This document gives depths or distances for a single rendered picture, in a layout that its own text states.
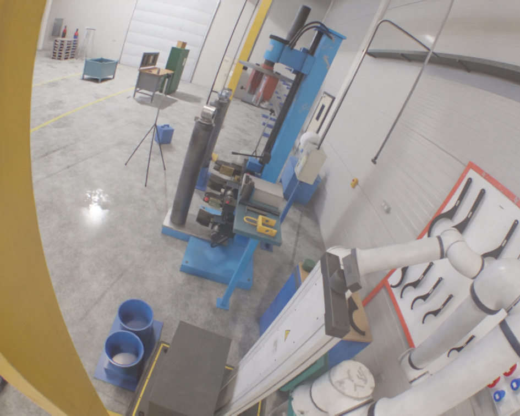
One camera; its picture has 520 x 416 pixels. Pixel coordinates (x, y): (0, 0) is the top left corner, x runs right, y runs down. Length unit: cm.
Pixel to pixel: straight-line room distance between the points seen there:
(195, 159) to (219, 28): 1107
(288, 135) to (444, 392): 250
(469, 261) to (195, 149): 255
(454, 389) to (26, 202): 88
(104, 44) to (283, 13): 920
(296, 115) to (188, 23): 1157
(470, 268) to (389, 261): 39
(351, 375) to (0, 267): 89
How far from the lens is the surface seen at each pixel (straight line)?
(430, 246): 133
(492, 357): 72
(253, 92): 288
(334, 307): 81
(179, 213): 328
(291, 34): 269
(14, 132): 31
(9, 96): 29
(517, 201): 235
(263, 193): 251
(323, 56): 268
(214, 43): 1352
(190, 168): 294
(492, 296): 73
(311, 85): 267
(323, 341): 82
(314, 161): 307
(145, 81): 862
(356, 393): 89
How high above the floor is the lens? 229
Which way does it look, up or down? 30 degrees down
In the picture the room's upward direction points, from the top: 25 degrees clockwise
